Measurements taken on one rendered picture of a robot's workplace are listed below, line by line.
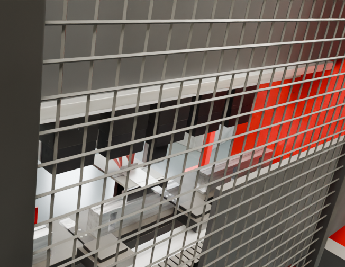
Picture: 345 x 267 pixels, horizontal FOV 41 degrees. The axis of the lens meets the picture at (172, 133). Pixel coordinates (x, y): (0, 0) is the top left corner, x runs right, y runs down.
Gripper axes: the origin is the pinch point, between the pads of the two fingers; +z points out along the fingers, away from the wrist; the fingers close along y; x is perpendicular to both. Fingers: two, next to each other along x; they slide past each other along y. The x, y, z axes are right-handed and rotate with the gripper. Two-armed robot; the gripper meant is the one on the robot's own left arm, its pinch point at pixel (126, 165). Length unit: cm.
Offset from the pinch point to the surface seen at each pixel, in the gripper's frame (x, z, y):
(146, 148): -19.0, -5.0, -4.5
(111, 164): 5.3, -1.3, -2.7
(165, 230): -6.1, 27.9, 6.4
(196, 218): -35.3, 20.0, -5.0
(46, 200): 162, 22, 51
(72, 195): 158, 24, 70
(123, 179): -4.4, 4.4, -6.1
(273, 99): -15, -11, 86
